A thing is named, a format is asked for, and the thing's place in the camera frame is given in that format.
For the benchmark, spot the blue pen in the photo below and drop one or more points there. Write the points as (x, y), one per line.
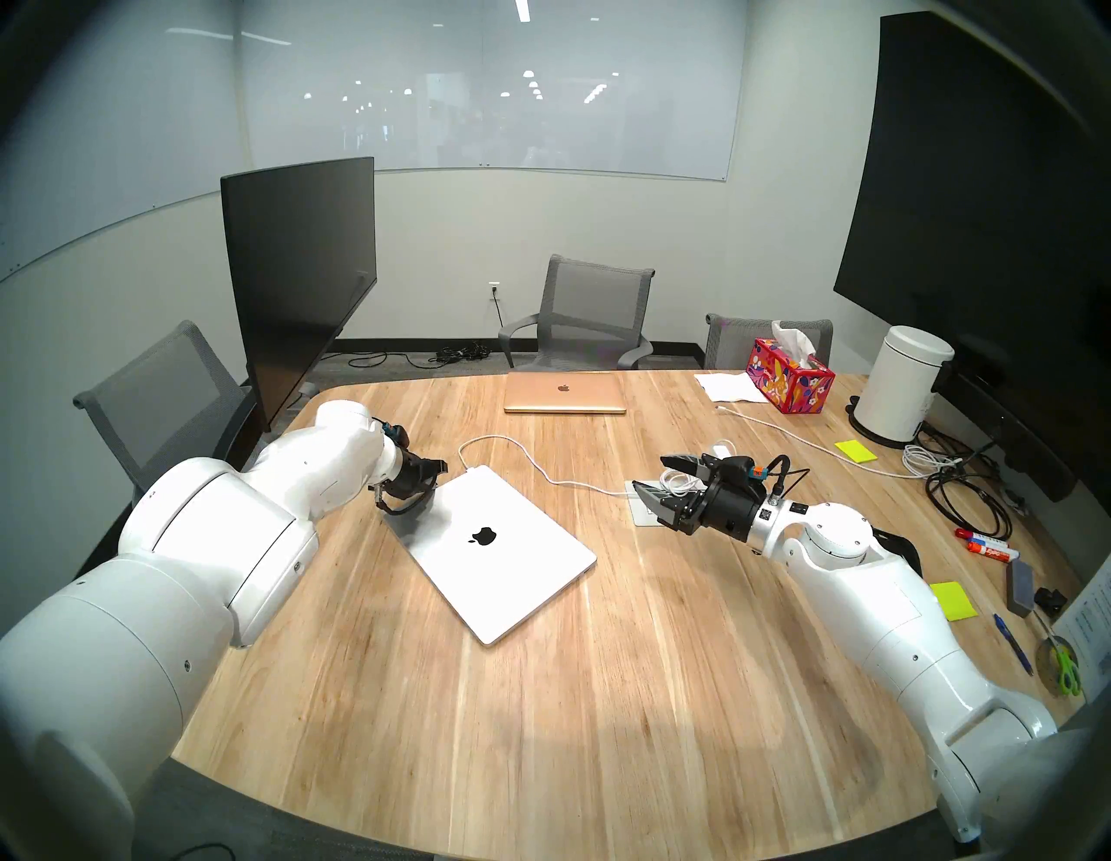
(1011, 642)

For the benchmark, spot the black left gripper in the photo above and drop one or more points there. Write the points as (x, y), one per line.
(406, 476)

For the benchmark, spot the red whiteboard marker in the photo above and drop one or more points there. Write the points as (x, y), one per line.
(963, 533)

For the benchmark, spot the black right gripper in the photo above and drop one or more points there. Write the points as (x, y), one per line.
(729, 503)

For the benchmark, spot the yellow sticky note pad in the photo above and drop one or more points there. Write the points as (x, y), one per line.
(955, 601)

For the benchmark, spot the grey mesh office chair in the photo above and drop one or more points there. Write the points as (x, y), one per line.
(156, 408)
(738, 338)
(594, 299)

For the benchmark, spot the black binder clip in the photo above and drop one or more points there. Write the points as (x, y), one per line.
(1050, 599)

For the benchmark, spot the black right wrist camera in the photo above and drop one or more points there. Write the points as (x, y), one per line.
(733, 467)

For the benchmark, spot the grey whiteboard eraser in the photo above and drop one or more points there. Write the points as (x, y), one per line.
(1021, 586)

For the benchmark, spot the black monitor stand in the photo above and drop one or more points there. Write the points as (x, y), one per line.
(247, 434)

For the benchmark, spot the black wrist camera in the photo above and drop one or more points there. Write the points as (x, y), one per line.
(733, 467)
(392, 431)

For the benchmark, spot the black video bar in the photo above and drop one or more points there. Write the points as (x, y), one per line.
(1024, 443)

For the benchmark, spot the silver MacBook laptop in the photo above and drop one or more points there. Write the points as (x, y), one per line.
(512, 573)

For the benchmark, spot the black curved monitor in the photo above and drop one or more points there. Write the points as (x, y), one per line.
(295, 278)

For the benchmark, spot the orange whiteboard marker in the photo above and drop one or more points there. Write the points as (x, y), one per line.
(989, 549)

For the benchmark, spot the white printed paper sheet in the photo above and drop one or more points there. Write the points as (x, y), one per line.
(1095, 625)

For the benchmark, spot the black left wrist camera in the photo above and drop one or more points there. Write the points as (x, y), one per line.
(392, 431)

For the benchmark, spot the white paper napkin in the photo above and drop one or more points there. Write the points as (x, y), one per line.
(725, 386)

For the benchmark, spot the glass whiteboard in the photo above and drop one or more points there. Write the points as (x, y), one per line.
(104, 130)
(486, 87)

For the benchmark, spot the white power adapter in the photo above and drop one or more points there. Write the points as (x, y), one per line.
(720, 450)

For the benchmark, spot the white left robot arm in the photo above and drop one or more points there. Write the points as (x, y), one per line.
(217, 538)

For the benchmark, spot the white cylindrical bin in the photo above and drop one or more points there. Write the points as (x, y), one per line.
(898, 382)

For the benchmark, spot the yellow sticky note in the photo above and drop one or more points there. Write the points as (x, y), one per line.
(857, 450)

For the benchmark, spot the gold MacBook laptop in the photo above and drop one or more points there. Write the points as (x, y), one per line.
(564, 395)

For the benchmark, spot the floral red tissue box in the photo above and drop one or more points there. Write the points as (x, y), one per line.
(785, 382)

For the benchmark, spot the white table power box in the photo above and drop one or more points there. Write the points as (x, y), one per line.
(644, 518)

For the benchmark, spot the large black wall TV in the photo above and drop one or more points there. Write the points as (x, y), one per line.
(972, 200)

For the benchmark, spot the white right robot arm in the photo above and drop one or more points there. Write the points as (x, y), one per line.
(868, 599)

